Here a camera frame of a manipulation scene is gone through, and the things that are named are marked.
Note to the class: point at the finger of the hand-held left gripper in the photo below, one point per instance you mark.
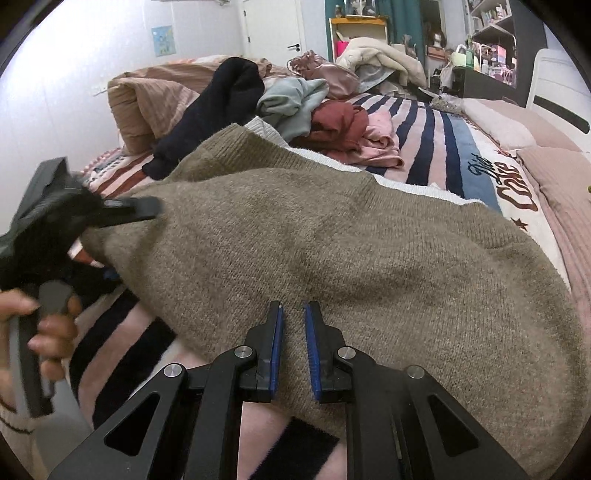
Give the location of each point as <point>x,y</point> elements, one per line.
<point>138,207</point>

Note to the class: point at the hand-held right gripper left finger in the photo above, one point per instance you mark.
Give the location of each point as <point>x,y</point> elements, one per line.
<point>275,350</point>

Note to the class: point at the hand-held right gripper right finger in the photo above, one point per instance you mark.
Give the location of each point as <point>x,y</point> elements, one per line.
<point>311,350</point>

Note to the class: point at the brown knit sweater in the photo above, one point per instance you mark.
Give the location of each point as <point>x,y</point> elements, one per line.
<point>323,230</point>

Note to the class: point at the person's left forearm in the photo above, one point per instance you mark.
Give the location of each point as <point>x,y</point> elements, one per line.
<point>14,438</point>

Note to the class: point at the person's left hand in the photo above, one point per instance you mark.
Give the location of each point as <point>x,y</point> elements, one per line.
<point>55,332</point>

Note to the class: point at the dark navy garment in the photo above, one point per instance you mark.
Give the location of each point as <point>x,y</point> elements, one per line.
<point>212,106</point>

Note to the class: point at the light blue garment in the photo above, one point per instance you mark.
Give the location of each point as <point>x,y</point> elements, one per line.
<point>286,104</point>

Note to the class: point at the dark red garment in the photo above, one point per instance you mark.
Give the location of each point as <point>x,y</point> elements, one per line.
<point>337,124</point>

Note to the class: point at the pink garment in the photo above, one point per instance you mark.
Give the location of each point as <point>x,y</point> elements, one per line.
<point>383,138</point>

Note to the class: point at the white door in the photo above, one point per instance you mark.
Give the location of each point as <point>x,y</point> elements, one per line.
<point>272,25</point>

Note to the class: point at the pink satin bag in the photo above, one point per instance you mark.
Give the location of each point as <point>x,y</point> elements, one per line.
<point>323,74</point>

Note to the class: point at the yellow shelf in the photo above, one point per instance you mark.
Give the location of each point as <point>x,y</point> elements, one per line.
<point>355,21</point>

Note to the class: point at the cream coat pile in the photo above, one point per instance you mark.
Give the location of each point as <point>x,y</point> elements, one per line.
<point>383,57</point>

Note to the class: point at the pink pillow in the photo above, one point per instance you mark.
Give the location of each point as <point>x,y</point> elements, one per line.
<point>512,122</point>
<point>563,194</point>

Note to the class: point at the dark desk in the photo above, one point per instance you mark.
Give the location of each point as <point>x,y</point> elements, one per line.
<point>480,85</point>

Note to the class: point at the teal curtain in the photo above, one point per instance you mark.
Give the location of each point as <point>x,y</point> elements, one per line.
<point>404,16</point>

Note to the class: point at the wig head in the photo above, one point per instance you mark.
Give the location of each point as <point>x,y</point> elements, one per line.
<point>436,39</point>

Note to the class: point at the white bed headboard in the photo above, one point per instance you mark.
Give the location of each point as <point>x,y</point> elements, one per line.
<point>558,87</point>

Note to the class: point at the dark shelf unit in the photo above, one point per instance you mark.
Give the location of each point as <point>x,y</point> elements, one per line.
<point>526,37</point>

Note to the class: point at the small blue wall poster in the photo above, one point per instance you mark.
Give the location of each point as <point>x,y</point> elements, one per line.
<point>163,40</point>

